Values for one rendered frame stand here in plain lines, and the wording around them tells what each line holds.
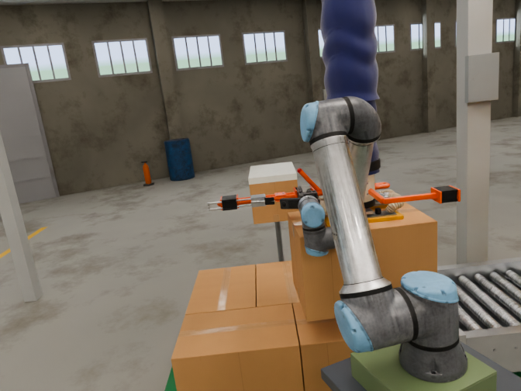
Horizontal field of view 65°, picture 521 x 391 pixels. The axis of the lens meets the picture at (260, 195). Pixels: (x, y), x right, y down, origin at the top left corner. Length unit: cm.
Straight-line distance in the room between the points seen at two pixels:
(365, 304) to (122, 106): 923
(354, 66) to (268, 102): 918
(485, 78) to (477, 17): 39
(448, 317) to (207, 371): 120
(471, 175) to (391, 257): 148
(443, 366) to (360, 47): 121
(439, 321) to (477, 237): 216
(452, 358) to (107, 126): 931
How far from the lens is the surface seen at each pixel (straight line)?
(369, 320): 118
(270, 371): 209
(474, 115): 318
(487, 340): 206
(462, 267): 265
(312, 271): 182
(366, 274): 120
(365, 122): 130
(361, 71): 183
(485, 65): 315
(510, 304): 243
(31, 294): 462
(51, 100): 1008
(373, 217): 191
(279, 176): 340
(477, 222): 335
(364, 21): 186
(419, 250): 194
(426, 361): 134
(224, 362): 206
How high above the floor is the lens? 167
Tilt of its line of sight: 14 degrees down
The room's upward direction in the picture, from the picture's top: 7 degrees counter-clockwise
